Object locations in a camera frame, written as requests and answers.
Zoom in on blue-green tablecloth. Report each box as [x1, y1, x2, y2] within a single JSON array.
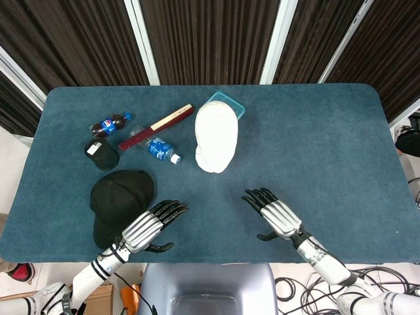
[[0, 82, 420, 264]]

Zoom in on Pepsi cola bottle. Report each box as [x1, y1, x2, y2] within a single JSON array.
[[89, 111, 133, 139]]

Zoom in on clear blue-label water bottle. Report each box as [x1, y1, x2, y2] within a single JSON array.
[[129, 125, 182, 165]]

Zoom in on black chair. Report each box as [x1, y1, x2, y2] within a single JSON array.
[[394, 112, 420, 156]]

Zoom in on brown cardboard box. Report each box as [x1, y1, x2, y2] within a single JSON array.
[[82, 283, 115, 315]]

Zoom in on grey robot torso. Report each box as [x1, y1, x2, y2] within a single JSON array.
[[136, 262, 280, 315]]

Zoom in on red wooden folded fan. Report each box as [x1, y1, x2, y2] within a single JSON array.
[[117, 103, 195, 153]]

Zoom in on white foam mannequin head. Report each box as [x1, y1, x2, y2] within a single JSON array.
[[194, 100, 240, 175]]

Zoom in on teal clear plastic container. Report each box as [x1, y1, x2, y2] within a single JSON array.
[[207, 91, 247, 121]]

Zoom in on black baseball cap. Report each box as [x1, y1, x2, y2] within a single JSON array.
[[90, 169, 158, 249]]

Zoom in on orange bag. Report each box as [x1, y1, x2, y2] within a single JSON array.
[[120, 284, 142, 315]]

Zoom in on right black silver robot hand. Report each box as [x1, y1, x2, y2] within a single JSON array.
[[241, 187, 303, 242]]

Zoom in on black floor cable tangle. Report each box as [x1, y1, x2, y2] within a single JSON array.
[[274, 266, 420, 315]]

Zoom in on dark brown curtain panel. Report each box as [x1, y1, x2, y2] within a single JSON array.
[[0, 70, 44, 138], [138, 0, 293, 87], [273, 0, 366, 85], [0, 0, 150, 96], [327, 0, 420, 123]]

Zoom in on white partition post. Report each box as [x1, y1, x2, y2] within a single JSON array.
[[0, 45, 47, 112], [317, 0, 379, 84], [259, 0, 308, 85], [388, 97, 420, 128], [123, 0, 161, 86]]

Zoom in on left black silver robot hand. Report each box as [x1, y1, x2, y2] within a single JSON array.
[[121, 199, 190, 255]]

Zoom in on black mesh pen cup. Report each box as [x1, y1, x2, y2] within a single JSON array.
[[83, 137, 120, 171]]

